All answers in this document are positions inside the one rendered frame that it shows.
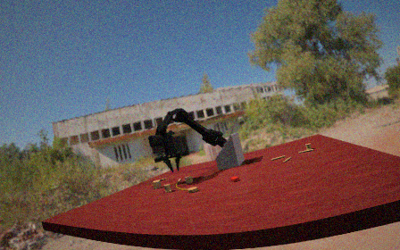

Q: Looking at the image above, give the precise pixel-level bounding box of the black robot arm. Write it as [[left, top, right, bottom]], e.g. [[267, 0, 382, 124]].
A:
[[148, 108, 227, 147]]

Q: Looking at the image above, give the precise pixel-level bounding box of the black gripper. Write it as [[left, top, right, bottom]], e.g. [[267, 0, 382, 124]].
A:
[[154, 143, 189, 172]]

